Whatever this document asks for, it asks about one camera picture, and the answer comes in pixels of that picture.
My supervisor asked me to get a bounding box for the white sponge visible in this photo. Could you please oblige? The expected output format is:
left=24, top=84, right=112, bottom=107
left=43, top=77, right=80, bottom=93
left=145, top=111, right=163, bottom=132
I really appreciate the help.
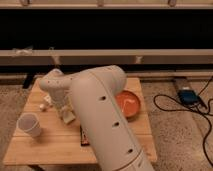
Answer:
left=62, top=111, right=76, bottom=124

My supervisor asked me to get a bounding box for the black cable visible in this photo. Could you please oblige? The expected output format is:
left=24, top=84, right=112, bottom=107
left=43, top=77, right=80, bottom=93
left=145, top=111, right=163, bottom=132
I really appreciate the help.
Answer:
left=153, top=75, right=213, bottom=168

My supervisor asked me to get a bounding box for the dark snack packet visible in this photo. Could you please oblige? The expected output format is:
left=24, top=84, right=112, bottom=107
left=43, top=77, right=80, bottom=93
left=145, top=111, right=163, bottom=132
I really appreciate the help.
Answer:
left=80, top=129, right=89, bottom=146

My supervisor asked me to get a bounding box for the white ceramic cup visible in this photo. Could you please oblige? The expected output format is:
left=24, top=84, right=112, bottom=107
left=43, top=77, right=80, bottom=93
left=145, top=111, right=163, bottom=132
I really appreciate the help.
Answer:
left=17, top=113, right=42, bottom=138

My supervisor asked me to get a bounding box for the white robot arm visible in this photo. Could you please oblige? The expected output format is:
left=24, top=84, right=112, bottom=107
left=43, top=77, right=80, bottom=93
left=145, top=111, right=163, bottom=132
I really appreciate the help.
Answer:
left=39, top=65, right=154, bottom=171

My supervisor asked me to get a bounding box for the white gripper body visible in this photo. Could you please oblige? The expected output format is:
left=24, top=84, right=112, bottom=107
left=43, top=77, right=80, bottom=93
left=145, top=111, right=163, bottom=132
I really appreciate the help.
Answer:
left=53, top=94, right=71, bottom=118

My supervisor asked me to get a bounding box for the orange bowl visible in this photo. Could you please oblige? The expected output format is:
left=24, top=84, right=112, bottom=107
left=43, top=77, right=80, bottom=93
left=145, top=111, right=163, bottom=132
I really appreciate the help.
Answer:
left=116, top=90, right=141, bottom=118

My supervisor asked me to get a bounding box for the blue black power adapter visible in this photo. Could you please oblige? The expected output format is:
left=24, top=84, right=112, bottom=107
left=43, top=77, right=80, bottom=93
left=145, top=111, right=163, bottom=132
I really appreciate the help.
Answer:
left=178, top=90, right=198, bottom=105

